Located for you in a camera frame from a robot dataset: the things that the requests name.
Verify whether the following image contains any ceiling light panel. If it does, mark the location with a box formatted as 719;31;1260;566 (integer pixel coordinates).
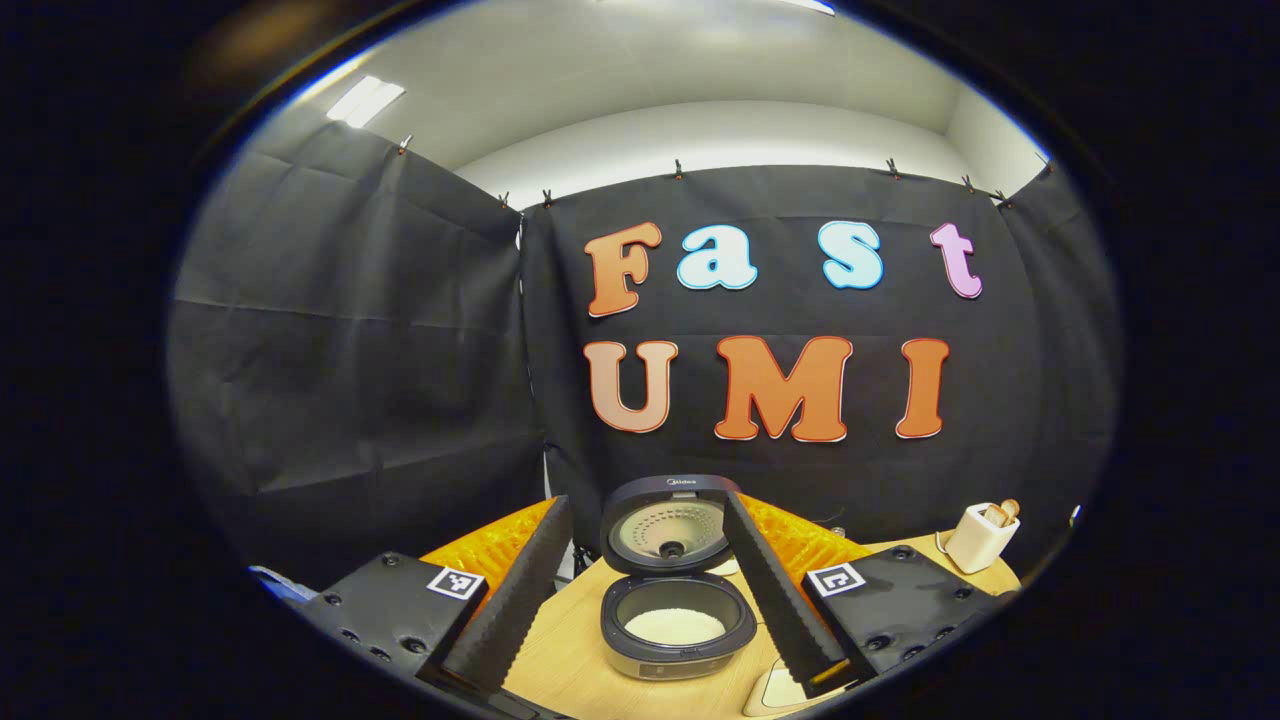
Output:
326;75;406;129

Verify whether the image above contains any white rice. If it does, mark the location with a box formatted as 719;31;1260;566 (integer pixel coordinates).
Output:
625;607;727;646

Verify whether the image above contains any black rice cooker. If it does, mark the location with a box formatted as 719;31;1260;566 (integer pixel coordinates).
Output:
600;475;758;681

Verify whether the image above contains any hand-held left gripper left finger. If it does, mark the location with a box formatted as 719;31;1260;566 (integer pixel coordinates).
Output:
298;495;575;696

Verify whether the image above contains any blue object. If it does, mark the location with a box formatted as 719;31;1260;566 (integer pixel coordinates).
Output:
248;565;321;603

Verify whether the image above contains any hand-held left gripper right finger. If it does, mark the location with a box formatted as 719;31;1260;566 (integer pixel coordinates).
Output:
724;490;1017;701

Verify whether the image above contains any black backdrop cloth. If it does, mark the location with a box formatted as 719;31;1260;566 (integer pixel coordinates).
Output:
165;100;1121;591

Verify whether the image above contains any cream chopstick holder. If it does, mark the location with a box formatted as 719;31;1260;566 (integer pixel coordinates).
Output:
945;503;1021;574

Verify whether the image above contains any cream rectangular dish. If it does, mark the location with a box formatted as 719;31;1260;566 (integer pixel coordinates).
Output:
742;658;813;717

